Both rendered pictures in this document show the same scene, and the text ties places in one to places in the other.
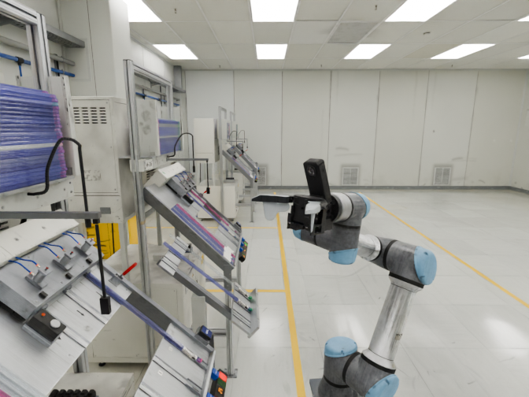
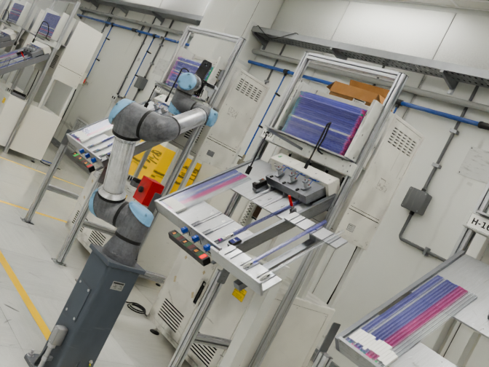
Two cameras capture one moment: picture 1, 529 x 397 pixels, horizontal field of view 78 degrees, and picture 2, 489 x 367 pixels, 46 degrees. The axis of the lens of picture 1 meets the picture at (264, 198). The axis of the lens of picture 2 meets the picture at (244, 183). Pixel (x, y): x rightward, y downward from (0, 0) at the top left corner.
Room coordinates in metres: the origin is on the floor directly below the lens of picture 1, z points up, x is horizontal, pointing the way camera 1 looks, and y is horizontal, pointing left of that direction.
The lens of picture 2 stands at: (3.08, -1.59, 1.14)
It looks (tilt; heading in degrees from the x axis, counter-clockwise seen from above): 2 degrees down; 139
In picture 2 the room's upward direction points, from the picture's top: 27 degrees clockwise
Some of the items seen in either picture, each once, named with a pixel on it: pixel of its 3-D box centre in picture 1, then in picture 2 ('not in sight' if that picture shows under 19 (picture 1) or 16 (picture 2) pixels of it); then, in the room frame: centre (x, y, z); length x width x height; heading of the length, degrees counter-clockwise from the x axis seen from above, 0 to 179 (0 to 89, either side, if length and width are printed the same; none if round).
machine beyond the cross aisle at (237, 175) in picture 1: (228, 157); not in sight; (7.20, 0.78, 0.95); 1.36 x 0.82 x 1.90; 90
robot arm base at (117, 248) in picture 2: (338, 384); (124, 246); (1.06, -0.28, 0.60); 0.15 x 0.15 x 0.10
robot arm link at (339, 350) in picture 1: (341, 358); (134, 221); (1.06, -0.28, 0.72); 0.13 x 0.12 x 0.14; 37
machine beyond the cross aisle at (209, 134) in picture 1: (218, 164); not in sight; (5.75, 0.81, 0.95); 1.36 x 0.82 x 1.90; 90
